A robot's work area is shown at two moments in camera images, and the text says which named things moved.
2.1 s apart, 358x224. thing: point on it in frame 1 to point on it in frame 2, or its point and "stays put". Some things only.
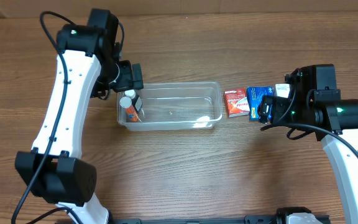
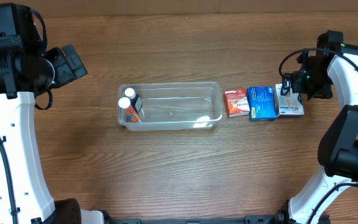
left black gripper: (136, 77) to (66, 66)
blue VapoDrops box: (255, 96) stays put
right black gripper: (265, 109) to (299, 83)
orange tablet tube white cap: (131, 114) stays put
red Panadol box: (237, 102) stays put
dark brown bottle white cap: (136, 101) stays put
